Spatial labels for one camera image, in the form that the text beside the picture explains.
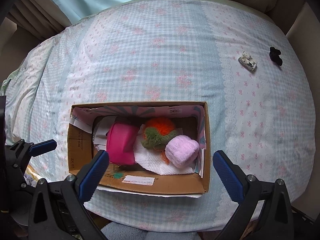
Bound magenta fabric pouch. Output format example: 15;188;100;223
106;121;139;165

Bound pink fuzzy sock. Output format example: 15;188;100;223
164;135;200;168

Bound white paper towel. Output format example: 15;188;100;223
133;125;195;176

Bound orange pompom with green leaves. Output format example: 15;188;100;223
141;116;182;165

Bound black sock bundle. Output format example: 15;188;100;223
269;47;283;67

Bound blue checked bed blanket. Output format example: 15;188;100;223
3;0;316;233

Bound beige left curtain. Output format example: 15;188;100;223
6;0;71;41

